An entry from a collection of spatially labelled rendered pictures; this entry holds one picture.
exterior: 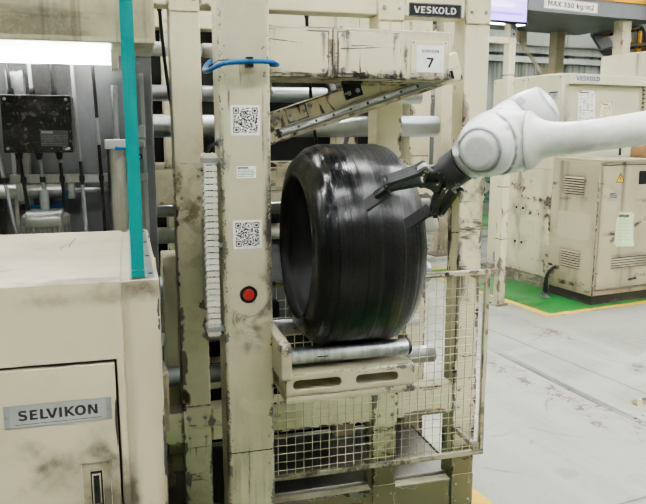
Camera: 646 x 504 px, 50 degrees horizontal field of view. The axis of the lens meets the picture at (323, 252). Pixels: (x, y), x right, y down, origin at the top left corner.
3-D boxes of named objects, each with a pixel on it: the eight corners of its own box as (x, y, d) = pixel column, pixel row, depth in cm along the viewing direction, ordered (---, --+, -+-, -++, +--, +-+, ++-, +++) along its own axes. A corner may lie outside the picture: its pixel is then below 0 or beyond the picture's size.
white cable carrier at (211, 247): (208, 336, 183) (202, 153, 175) (206, 331, 188) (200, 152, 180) (225, 335, 185) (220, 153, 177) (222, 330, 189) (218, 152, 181)
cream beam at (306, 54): (256, 77, 200) (256, 23, 198) (242, 82, 224) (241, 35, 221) (450, 81, 216) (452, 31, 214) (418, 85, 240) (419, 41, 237)
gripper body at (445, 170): (455, 169, 139) (419, 193, 144) (479, 183, 144) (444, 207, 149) (446, 141, 143) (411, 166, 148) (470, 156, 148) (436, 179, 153)
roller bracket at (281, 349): (281, 383, 178) (281, 346, 176) (254, 339, 216) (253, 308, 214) (294, 382, 179) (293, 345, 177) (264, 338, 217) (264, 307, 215)
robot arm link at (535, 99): (477, 120, 145) (458, 130, 134) (541, 74, 136) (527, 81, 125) (507, 163, 145) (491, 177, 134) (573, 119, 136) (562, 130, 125)
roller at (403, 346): (287, 367, 182) (287, 351, 181) (283, 362, 186) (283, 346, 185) (412, 356, 191) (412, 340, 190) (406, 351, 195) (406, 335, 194)
